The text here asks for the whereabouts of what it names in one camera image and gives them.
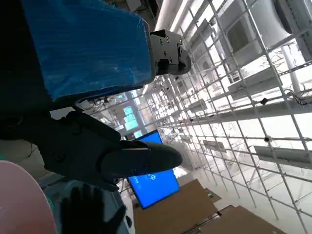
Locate bare left robot hand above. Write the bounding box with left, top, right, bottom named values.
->
left=0, top=0, right=192, bottom=192

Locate pink bowl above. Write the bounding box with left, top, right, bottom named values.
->
left=0, top=159, right=57, bottom=234

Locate brown cardboard box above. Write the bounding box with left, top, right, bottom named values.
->
left=134, top=179, right=221, bottom=234
left=187, top=204, right=288, bottom=234

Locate white ceiling pipe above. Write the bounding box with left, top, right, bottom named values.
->
left=155, top=0, right=195, bottom=34

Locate gloved right robot hand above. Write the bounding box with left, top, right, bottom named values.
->
left=60, top=184, right=128, bottom=234

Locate blue screen monitor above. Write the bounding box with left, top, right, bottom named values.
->
left=126, top=130, right=181, bottom=210

